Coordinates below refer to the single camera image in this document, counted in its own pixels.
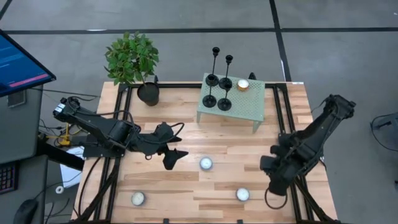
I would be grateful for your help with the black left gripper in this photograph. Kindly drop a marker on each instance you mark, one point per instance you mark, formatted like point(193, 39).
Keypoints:
point(155, 141)

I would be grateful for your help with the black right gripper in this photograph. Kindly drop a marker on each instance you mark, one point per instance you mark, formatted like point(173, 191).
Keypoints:
point(283, 163)

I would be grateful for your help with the short black candlestick holder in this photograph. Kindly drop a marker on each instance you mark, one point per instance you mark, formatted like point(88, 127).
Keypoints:
point(224, 104)

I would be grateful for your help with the tall black candlestick holder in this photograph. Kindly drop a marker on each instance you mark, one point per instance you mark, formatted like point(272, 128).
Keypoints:
point(215, 50)

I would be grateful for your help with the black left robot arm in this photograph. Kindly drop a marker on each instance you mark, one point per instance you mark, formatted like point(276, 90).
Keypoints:
point(109, 132)

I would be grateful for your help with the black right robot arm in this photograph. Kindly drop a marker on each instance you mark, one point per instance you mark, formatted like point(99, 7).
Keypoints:
point(323, 124)

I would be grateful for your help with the white wax candle jar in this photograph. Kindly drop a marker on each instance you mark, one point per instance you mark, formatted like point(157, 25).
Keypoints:
point(242, 194)
point(138, 198)

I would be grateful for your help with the black table clamp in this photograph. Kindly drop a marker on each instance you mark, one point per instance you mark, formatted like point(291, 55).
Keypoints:
point(155, 79)
point(239, 221)
point(252, 77)
point(166, 221)

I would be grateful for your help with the green perforated metal riser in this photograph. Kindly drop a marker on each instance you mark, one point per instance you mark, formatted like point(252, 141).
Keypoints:
point(248, 105)

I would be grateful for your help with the white paper sheet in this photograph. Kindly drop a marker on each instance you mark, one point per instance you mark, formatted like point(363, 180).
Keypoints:
point(70, 174)

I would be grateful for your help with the potted green plant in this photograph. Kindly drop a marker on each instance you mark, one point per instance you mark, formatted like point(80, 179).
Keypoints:
point(132, 59)

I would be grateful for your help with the black desk support beam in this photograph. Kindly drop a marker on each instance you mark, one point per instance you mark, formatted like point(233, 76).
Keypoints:
point(59, 155)

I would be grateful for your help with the white tape roll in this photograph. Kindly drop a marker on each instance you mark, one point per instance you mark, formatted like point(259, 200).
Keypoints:
point(57, 190)

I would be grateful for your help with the office desk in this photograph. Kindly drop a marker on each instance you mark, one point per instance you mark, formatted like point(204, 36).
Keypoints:
point(21, 130)

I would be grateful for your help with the black computer mouse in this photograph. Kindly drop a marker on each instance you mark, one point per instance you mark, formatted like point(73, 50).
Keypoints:
point(26, 213)

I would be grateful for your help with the black keyboard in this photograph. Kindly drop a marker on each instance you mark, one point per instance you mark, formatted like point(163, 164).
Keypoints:
point(7, 177)

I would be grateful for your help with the computer monitor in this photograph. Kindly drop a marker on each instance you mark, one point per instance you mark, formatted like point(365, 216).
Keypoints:
point(18, 68)

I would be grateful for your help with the black aluminium rig frame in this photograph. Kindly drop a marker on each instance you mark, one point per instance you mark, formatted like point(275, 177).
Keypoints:
point(183, 85)

